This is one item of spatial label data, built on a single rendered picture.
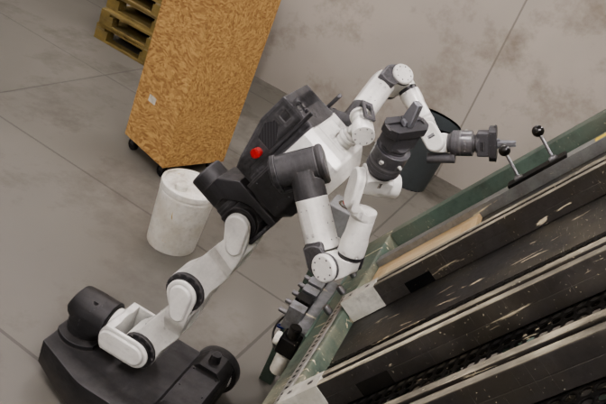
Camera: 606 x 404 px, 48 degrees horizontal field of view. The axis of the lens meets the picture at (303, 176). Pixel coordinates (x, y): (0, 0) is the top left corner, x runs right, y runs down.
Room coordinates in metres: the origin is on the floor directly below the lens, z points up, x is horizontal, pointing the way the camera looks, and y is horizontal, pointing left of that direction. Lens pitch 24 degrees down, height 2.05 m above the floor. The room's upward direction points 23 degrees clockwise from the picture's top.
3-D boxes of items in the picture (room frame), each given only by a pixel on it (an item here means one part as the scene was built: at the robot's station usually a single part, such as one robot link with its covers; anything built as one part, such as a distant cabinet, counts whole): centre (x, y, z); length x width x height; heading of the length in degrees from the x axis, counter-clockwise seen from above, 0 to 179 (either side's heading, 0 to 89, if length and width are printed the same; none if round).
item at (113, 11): (5.70, 1.46, 0.42); 1.18 x 0.81 x 0.84; 72
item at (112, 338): (1.98, 0.34, 0.28); 0.21 x 0.20 x 0.13; 78
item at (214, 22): (3.94, 0.84, 0.63); 0.50 x 0.42 x 1.25; 146
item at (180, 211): (3.08, 0.52, 0.24); 0.32 x 0.30 x 0.47; 162
